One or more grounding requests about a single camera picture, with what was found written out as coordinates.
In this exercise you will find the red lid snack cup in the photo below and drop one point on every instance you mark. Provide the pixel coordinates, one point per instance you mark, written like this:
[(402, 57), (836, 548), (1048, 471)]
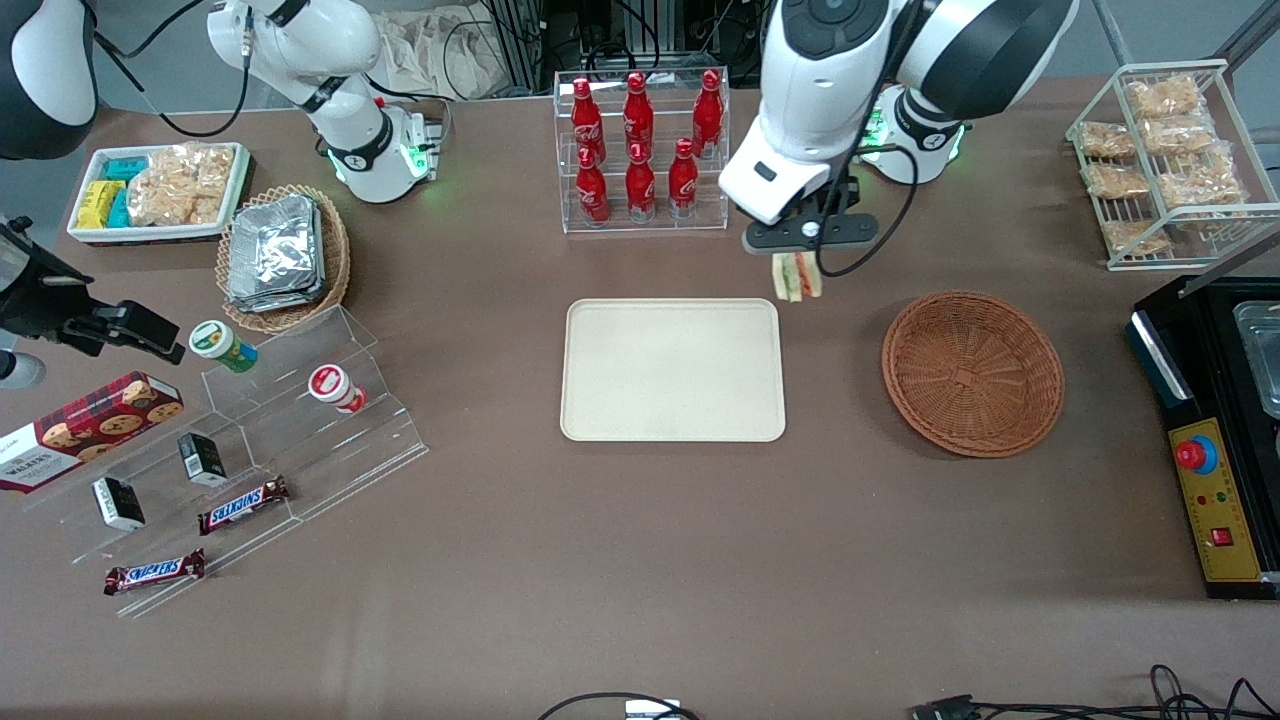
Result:
[(332, 388)]

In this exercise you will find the white rectangular snack tray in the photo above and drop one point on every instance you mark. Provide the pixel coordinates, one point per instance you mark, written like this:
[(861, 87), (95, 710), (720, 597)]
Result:
[(160, 232)]

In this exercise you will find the teal snack packet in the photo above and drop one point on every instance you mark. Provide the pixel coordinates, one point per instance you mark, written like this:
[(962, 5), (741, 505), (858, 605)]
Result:
[(120, 210), (126, 167)]

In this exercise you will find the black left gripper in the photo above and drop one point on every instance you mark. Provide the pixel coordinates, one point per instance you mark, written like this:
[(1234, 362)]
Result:
[(847, 191)]

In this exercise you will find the brown Snickers bar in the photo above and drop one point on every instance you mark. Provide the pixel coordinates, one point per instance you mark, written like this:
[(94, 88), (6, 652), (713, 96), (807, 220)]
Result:
[(243, 505), (155, 572)]

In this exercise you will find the clear bag of crackers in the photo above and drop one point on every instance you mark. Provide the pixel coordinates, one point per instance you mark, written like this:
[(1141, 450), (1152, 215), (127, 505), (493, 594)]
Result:
[(180, 185), (1178, 135), (1205, 182), (1162, 97), (1106, 140), (1116, 180), (1135, 238)]

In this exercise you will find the clear rectangular container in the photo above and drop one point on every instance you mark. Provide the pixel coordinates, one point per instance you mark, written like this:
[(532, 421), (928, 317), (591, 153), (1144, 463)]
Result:
[(1262, 350)]

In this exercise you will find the black appliance with yellow panel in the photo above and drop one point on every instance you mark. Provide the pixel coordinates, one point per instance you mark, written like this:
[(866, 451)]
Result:
[(1215, 520)]

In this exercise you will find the beige plastic tray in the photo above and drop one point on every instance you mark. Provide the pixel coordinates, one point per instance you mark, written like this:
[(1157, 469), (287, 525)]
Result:
[(672, 370)]

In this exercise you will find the tan oval wicker basket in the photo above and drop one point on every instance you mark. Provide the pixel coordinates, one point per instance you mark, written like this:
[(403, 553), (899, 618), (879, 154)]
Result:
[(335, 260)]

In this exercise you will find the clear acrylic stepped display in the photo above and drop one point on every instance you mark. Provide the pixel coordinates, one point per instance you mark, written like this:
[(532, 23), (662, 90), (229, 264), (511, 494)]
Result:
[(320, 450)]

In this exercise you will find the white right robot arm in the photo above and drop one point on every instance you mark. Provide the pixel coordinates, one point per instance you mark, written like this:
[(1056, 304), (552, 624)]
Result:
[(340, 40)]

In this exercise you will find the red tartan cookie box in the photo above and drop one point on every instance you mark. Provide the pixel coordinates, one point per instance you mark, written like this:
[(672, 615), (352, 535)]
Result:
[(90, 430)]

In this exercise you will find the green lid snack cup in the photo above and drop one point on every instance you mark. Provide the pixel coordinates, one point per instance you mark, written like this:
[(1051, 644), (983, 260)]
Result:
[(220, 345)]

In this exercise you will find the brown round wicker basket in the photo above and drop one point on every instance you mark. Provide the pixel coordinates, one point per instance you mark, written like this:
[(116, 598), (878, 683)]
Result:
[(972, 375)]

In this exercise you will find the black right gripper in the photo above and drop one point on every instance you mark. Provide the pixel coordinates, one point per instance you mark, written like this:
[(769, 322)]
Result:
[(38, 298)]

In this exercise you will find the red emergency stop button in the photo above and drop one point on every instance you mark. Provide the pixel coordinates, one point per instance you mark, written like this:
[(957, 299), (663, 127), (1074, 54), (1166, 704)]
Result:
[(1195, 455)]

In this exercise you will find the small black box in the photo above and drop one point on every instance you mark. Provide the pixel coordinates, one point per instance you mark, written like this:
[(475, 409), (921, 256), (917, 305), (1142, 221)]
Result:
[(203, 460), (120, 503)]

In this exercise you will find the aluminium frame structure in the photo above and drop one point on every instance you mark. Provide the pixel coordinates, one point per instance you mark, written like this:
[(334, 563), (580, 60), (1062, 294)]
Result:
[(520, 40)]

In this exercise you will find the clear acrylic bottle rack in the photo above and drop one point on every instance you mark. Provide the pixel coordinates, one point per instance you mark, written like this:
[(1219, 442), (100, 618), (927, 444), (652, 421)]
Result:
[(660, 228)]

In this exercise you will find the grey aluminium bar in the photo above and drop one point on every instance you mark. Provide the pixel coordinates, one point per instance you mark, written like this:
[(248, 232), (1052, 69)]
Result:
[(1240, 258)]

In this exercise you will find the silver foil pack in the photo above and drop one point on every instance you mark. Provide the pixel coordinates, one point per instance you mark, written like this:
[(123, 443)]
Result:
[(272, 245), (322, 270)]

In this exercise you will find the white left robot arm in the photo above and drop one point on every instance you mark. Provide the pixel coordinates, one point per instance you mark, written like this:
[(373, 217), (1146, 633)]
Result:
[(810, 90)]

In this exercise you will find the yellow snack packet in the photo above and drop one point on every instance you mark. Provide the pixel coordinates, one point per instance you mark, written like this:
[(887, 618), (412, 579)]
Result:
[(96, 205)]

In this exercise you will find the red cola bottle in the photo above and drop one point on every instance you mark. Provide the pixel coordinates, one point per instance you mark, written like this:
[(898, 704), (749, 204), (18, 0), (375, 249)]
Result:
[(708, 112), (640, 187), (586, 120), (638, 115), (683, 182), (592, 190)]

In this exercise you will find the beige crumpled cloth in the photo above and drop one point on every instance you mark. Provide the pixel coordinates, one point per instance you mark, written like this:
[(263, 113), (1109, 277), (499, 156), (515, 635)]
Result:
[(440, 55)]

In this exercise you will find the triangular sandwich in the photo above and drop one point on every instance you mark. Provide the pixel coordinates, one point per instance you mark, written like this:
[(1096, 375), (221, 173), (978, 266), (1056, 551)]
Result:
[(795, 280)]

